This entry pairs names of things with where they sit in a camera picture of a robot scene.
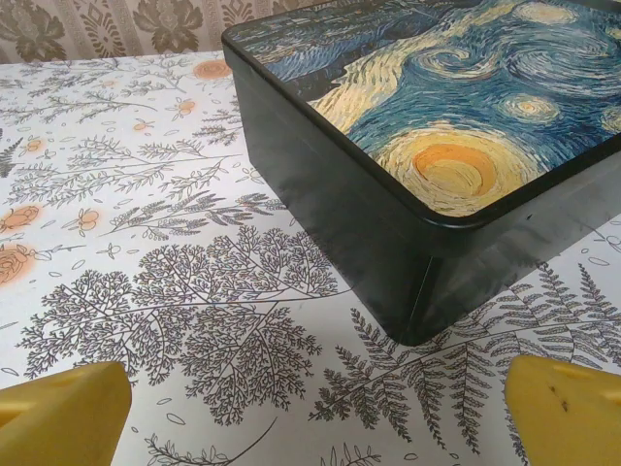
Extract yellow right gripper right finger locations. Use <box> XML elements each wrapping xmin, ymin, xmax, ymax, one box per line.
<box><xmin>504</xmin><ymin>353</ymin><xmax>621</xmax><ymax>466</ymax></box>

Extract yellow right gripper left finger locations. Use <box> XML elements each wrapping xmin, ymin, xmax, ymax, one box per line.
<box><xmin>0</xmin><ymin>361</ymin><xmax>133</xmax><ymax>466</ymax></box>

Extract floral print tablecloth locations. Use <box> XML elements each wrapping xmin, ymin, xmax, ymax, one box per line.
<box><xmin>0</xmin><ymin>48</ymin><xmax>621</xmax><ymax>466</ymax></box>

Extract black starry night tin box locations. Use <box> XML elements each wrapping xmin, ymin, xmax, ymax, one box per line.
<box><xmin>221</xmin><ymin>0</ymin><xmax>621</xmax><ymax>347</ymax></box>

